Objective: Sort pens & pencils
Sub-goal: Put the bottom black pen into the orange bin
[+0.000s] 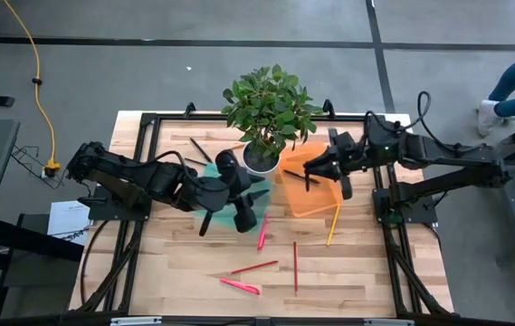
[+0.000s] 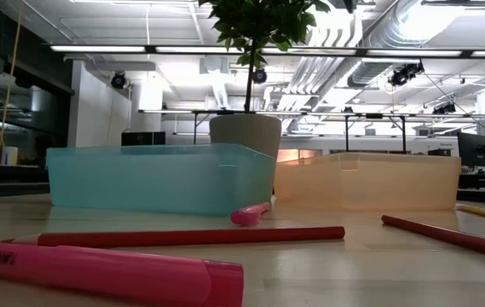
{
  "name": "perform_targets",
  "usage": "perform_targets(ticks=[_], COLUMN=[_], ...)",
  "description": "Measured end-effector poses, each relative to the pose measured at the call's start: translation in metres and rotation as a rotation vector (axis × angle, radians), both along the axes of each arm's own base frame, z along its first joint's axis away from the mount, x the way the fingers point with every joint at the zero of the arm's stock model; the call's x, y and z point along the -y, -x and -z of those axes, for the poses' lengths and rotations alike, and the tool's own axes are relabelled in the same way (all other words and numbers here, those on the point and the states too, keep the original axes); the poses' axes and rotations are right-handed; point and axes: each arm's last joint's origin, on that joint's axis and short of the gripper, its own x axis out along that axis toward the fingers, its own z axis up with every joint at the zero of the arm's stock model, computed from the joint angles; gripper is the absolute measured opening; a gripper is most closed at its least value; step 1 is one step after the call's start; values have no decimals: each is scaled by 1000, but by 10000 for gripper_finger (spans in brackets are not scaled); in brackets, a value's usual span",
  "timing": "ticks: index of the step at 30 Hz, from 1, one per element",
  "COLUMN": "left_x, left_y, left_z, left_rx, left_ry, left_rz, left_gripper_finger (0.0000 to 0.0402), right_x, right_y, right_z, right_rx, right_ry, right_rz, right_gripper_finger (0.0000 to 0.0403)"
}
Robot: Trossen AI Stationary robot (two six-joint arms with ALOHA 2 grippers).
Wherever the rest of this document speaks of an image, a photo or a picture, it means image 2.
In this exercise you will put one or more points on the black box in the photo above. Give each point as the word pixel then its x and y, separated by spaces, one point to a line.
pixel 143 138

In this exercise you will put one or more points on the green translucent plastic bin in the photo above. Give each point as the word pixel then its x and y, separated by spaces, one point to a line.
pixel 157 179

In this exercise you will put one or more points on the red pencil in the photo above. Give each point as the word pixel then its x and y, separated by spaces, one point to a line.
pixel 446 236
pixel 182 236

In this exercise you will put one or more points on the silver ventilation duct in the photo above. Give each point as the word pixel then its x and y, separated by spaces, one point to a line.
pixel 367 72

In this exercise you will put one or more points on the black computer monitor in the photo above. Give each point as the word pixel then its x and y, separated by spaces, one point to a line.
pixel 475 149

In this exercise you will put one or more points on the pink highlighter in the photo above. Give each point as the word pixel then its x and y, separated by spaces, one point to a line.
pixel 248 214
pixel 97 273

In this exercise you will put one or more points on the potted green plant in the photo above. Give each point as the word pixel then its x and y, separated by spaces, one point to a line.
pixel 246 132

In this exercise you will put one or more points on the black background rig frame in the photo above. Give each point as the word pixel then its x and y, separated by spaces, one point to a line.
pixel 374 115

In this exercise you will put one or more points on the orange translucent plastic bin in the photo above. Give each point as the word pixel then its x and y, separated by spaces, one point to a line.
pixel 365 183

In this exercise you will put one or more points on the white bucket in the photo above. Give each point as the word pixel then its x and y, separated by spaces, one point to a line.
pixel 9 155

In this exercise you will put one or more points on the black ceiling camera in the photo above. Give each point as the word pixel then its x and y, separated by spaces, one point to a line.
pixel 119 80
pixel 444 108
pixel 259 76
pixel 404 74

